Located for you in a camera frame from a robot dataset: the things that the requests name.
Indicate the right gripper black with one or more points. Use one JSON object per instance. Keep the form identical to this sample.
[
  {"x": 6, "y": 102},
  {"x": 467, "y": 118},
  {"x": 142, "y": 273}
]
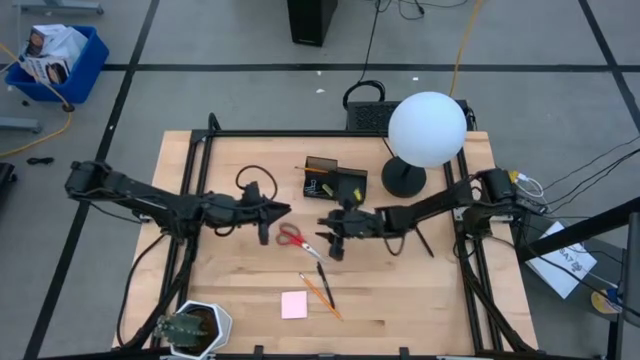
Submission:
[{"x": 362, "y": 224}]

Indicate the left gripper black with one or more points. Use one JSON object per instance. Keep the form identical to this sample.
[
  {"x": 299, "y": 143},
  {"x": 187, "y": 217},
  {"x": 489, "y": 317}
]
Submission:
[{"x": 250, "y": 212}]

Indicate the yellow-green eraser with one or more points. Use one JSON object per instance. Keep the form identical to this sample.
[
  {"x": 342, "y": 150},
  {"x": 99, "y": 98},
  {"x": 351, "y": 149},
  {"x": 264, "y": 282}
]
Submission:
[{"x": 328, "y": 190}]

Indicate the black binder clip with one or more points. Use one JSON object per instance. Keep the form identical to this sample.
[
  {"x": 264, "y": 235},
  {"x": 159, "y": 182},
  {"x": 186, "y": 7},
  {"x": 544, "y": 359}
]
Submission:
[
  {"x": 315, "y": 191},
  {"x": 310, "y": 185}
]

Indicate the black capped marker pen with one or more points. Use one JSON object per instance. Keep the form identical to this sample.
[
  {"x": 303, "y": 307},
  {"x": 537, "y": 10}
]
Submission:
[{"x": 325, "y": 285}]

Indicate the pink sticky note pad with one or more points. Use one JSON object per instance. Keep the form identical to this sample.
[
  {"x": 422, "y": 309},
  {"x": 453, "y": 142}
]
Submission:
[{"x": 294, "y": 305}]

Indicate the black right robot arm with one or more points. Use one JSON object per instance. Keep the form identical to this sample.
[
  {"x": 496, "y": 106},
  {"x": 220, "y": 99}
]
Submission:
[{"x": 430, "y": 205}]

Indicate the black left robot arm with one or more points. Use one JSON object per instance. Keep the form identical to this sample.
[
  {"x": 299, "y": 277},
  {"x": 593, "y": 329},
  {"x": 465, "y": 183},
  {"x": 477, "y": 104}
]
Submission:
[{"x": 145, "y": 195}]

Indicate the black mesh desk organizer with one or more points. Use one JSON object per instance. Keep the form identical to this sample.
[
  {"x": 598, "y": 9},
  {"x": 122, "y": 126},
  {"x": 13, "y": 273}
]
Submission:
[{"x": 350, "y": 180}]

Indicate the black mesh-top computer case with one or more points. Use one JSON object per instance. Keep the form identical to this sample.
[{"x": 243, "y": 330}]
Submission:
[{"x": 367, "y": 116}]

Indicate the white hexagonal plant pot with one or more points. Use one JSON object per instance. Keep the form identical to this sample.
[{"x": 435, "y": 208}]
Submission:
[{"x": 222, "y": 320}]

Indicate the white globe table lamp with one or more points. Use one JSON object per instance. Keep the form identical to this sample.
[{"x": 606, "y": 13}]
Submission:
[{"x": 426, "y": 127}]

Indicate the green cactus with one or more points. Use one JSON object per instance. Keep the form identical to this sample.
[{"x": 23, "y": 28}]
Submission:
[{"x": 180, "y": 330}]

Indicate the yellow plug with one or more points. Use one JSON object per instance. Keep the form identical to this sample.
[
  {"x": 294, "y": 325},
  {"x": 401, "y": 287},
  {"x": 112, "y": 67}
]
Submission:
[{"x": 514, "y": 176}]

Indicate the black computer tower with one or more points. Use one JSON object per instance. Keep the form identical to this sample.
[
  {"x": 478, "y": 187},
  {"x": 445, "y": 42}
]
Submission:
[{"x": 310, "y": 20}]

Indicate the white printed paper sheet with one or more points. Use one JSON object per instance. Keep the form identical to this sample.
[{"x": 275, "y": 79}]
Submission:
[{"x": 560, "y": 275}]

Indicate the blue plastic bin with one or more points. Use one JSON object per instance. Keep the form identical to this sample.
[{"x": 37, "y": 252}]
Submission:
[{"x": 85, "y": 75}]

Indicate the black metal beam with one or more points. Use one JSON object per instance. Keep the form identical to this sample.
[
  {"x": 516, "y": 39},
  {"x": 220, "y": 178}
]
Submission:
[{"x": 575, "y": 232}]

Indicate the white printed cardboard box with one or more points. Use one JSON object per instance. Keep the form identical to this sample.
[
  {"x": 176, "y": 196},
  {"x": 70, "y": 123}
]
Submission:
[
  {"x": 60, "y": 42},
  {"x": 45, "y": 70}
]

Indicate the black floor object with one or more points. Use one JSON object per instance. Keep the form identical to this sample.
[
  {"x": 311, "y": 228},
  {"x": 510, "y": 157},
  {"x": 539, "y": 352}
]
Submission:
[{"x": 5, "y": 175}]

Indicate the round yellow disc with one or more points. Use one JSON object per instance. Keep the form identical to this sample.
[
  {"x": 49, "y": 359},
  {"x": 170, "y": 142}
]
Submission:
[{"x": 602, "y": 302}]

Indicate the black aluminium table frame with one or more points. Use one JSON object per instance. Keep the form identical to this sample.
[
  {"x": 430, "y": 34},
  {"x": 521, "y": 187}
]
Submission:
[{"x": 300, "y": 133}]

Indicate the grey metal floor rail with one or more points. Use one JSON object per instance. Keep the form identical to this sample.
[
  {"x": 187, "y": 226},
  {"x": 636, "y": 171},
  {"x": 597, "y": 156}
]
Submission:
[
  {"x": 20, "y": 125},
  {"x": 60, "y": 7}
]

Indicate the grey metal post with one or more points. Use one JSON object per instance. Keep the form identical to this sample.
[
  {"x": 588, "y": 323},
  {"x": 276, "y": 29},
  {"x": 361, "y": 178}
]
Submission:
[{"x": 632, "y": 260}]

